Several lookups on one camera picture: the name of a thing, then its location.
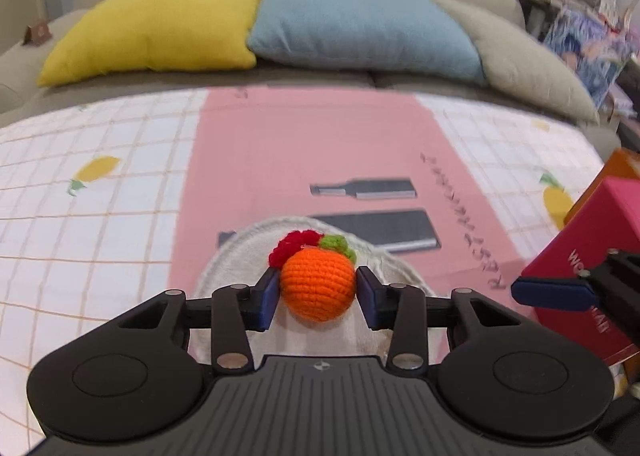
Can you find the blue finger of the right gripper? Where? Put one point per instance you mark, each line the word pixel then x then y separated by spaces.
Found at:
pixel 574 294

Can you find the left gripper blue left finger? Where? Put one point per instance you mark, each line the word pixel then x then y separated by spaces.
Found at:
pixel 268 295

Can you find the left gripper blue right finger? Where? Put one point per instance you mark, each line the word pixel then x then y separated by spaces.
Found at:
pixel 368 291

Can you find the white fluffy round pad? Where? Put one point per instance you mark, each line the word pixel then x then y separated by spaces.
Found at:
pixel 244 258

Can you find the orange crochet fruit toy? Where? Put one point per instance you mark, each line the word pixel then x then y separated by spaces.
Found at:
pixel 317 274

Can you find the magenta cardboard box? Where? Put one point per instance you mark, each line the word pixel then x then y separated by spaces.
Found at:
pixel 608 220

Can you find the orange white storage box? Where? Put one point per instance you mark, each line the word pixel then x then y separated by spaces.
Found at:
pixel 622 164

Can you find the pink paper mat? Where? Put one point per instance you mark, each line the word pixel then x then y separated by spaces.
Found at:
pixel 428 191

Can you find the white checked lemon tablecloth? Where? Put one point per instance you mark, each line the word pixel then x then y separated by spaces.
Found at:
pixel 90 198

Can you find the grey beige cushion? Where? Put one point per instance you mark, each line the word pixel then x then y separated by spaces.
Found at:
pixel 518 66

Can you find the blue patterned gift bag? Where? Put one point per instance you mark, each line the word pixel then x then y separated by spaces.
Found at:
pixel 591 49

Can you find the light blue cushion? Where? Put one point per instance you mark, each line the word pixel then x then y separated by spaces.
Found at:
pixel 411 36

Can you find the yellow cushion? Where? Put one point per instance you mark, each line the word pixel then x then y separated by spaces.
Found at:
pixel 158 35

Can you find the beige sofa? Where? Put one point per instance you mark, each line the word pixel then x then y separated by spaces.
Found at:
pixel 22 98

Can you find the small brown object on armrest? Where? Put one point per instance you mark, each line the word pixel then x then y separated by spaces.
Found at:
pixel 37 33

